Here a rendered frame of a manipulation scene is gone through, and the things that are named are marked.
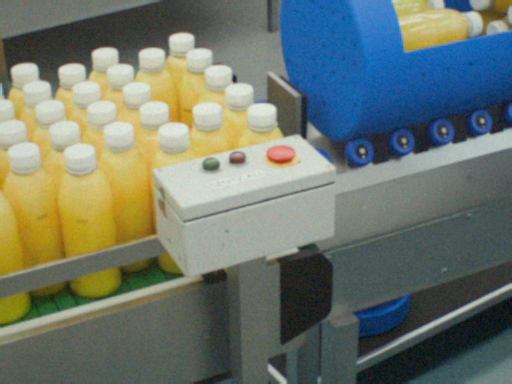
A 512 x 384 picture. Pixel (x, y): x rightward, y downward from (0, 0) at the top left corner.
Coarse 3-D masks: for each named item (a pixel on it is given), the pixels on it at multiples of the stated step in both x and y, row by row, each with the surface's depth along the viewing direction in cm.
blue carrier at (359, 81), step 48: (288, 0) 156; (336, 0) 141; (384, 0) 140; (288, 48) 160; (336, 48) 145; (384, 48) 139; (432, 48) 142; (480, 48) 146; (336, 96) 149; (384, 96) 142; (432, 96) 146; (480, 96) 152
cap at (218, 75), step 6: (216, 66) 143; (222, 66) 143; (210, 72) 141; (216, 72) 141; (222, 72) 141; (228, 72) 141; (210, 78) 141; (216, 78) 141; (222, 78) 141; (228, 78) 141; (210, 84) 142; (216, 84) 141; (222, 84) 141; (228, 84) 142
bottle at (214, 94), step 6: (204, 84) 143; (204, 90) 144; (210, 90) 142; (216, 90) 141; (222, 90) 142; (204, 96) 143; (210, 96) 142; (216, 96) 142; (222, 96) 142; (198, 102) 144; (204, 102) 142; (210, 102) 142; (216, 102) 142; (222, 102) 142; (222, 108) 142
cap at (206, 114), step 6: (198, 108) 131; (204, 108) 131; (210, 108) 131; (216, 108) 131; (198, 114) 130; (204, 114) 130; (210, 114) 130; (216, 114) 130; (198, 120) 130; (204, 120) 130; (210, 120) 130; (216, 120) 131
